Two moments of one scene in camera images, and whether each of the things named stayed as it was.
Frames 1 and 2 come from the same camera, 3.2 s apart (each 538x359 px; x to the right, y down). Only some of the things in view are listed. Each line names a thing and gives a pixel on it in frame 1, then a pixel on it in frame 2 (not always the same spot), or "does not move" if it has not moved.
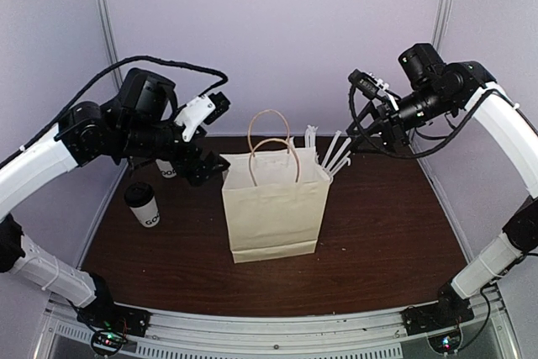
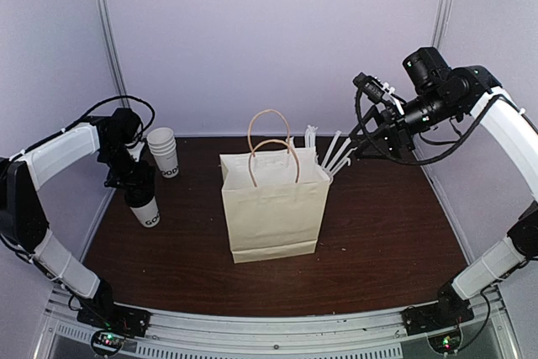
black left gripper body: x=145 y=141 → x=121 y=168
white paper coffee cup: x=148 y=213 does not move
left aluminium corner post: x=102 y=4 does not move
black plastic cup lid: x=138 y=193 does not move
